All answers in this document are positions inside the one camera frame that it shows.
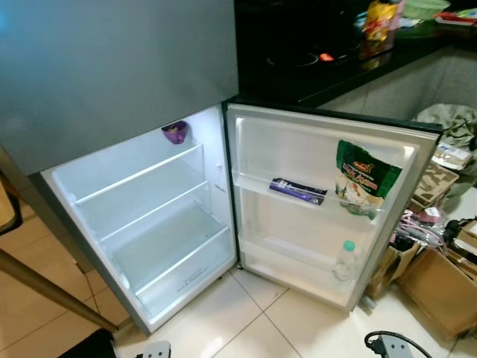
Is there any clear glass fridge shelf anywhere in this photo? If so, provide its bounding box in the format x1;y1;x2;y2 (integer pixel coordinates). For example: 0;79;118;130
78;179;213;243
73;142;208;206
101;220;233;295

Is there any small white labelled box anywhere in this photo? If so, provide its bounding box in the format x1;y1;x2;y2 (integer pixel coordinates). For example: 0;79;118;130
432;142;473;172

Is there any patterned brown cardboard box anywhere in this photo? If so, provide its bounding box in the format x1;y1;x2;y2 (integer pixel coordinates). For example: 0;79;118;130
413;160;460;210

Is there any cardboard box white label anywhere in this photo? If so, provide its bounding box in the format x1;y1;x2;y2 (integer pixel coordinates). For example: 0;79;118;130
454;219;477;259

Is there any grey green sack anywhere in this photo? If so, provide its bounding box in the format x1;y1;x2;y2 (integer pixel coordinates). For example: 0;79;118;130
414;103;477;177

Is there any green snack bag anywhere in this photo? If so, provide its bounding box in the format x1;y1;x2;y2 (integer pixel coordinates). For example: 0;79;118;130
335;139;404;222

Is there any grey kitchen cabinet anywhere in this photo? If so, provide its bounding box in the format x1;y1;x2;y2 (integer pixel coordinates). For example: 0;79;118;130
317;48;477;150

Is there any large brown cardboard box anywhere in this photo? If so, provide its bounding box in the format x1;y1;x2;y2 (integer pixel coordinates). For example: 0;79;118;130
398;246;477;341

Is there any brown paper bag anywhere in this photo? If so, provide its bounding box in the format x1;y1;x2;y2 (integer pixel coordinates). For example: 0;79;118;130
369;239;419;300

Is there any black kitchen countertop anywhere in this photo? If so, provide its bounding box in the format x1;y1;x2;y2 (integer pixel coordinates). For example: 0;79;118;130
234;0;477;110

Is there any clear bottle green cap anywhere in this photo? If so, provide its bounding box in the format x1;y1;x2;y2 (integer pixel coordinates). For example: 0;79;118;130
333;239;359;283

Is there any red tray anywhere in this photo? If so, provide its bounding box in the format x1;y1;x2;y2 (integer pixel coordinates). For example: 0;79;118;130
436;9;477;28

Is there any green plastic basket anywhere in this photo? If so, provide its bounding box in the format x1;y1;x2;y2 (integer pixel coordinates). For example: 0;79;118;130
402;0;452;22

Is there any purple chocolate bar pack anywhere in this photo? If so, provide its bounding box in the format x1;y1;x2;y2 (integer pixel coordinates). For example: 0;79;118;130
269;178;329;207

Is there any pink tumbler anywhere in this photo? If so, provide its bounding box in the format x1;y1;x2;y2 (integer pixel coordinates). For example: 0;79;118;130
388;0;408;31

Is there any yellow snack bag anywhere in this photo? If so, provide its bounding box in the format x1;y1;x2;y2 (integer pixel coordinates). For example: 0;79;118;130
364;0;400;43

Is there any black induction cooktop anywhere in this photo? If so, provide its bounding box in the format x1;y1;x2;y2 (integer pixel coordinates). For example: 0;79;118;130
250;19;377;79

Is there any purple plastic bowl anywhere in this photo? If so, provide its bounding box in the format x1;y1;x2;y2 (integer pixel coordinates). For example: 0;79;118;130
162;121;189;145

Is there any pink strap bundle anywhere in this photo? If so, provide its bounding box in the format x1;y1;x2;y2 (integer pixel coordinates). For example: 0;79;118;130
399;208;449;248

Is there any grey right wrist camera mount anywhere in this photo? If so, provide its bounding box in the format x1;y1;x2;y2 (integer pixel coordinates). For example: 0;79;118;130
375;337;408;358

